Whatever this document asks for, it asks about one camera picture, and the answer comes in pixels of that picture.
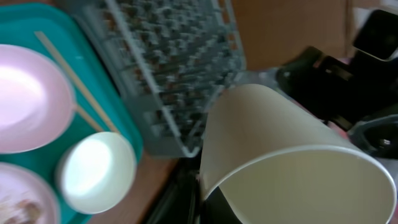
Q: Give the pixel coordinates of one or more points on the white paper cup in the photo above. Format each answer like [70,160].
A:
[276,163]

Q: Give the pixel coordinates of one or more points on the white bowl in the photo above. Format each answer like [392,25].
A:
[96,173]

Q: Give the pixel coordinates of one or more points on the wooden chopstick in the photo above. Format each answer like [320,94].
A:
[76,81]
[80,110]

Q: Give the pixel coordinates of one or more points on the teal serving tray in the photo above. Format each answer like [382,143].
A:
[19,23]

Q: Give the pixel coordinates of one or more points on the white plate with food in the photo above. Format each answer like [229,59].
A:
[26,197]

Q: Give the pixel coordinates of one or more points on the pink bowl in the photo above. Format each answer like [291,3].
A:
[37,100]

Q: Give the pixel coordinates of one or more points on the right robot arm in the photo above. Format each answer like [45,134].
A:
[360,96]

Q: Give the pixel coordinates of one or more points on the grey dishwasher rack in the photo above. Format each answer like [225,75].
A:
[169,59]

